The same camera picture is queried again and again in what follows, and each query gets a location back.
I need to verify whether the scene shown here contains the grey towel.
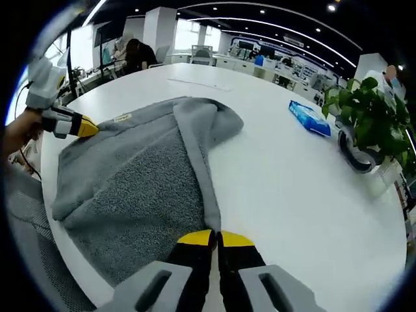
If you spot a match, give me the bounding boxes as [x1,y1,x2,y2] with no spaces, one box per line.
[51,96,244,287]

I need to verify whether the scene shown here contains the person's left hand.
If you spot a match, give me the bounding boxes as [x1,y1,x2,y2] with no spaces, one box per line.
[4,109,44,157]

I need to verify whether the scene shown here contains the black upright stand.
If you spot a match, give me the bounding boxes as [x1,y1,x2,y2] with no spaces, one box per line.
[66,19,81,99]

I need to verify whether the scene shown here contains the grey mesh chair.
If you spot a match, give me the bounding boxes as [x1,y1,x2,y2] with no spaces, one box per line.
[5,167,98,312]

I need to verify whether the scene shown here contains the dark round plant pot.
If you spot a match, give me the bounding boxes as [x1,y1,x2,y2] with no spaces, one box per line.
[335,119,387,174]

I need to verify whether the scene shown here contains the blue wet wipes pack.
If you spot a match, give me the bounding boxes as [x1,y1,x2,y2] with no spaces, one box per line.
[288,99,333,138]

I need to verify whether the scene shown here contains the clear glass container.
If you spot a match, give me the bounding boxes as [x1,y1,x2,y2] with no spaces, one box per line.
[369,158,404,198]

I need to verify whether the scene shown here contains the green leafy plant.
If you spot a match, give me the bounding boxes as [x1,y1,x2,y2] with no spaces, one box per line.
[321,76,416,178]

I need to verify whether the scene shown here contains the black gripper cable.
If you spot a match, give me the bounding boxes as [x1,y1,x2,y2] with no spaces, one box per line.
[16,81,43,181]

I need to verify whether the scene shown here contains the white table cable flap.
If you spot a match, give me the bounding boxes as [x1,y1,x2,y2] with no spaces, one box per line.
[167,76,235,93]

